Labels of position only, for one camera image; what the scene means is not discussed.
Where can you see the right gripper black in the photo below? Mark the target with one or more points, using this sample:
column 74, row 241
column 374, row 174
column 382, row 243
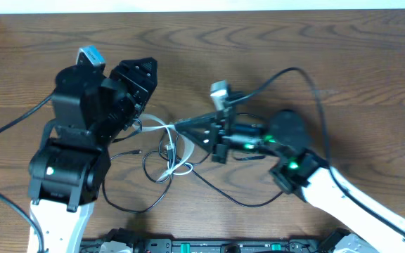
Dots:
column 221, row 124

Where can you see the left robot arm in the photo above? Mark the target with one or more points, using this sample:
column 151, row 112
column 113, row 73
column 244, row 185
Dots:
column 90, row 110

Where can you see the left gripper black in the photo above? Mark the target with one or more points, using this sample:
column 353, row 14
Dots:
column 140, row 85

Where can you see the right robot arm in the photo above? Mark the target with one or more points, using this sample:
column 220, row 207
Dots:
column 299, row 170

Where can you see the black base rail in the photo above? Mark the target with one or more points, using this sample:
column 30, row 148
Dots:
column 122, row 240

